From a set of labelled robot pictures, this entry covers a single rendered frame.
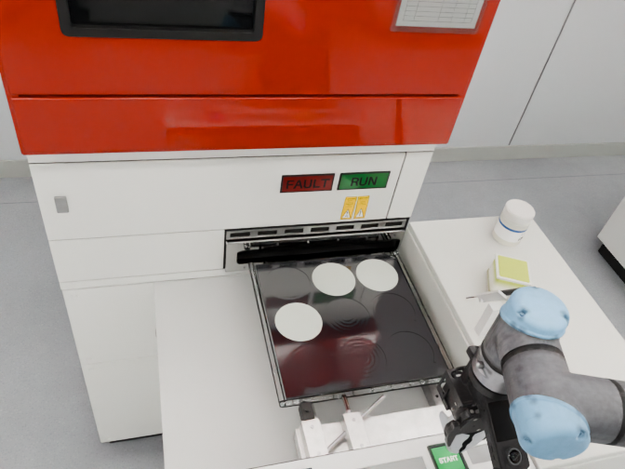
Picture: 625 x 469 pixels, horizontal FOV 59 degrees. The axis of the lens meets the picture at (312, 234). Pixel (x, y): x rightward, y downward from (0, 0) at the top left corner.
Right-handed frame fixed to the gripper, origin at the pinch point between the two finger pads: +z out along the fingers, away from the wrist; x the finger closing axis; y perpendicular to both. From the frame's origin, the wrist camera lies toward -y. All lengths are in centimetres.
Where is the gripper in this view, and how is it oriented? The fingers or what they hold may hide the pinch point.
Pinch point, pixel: (457, 451)
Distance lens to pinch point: 100.1
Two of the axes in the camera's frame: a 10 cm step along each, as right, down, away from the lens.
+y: -2.4, -6.9, 6.8
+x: -9.6, 0.7, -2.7
